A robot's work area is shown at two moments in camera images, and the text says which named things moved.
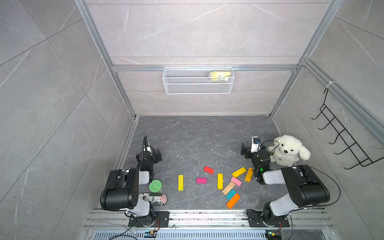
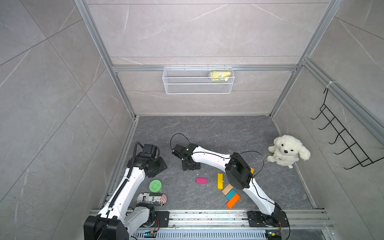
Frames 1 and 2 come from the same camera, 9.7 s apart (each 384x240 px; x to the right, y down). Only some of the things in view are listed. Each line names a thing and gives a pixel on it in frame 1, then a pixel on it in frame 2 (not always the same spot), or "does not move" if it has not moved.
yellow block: [220, 181] does not move
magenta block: [201, 180] does not move
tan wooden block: [228, 188] does not move
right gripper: [247, 151] -> [184, 167]
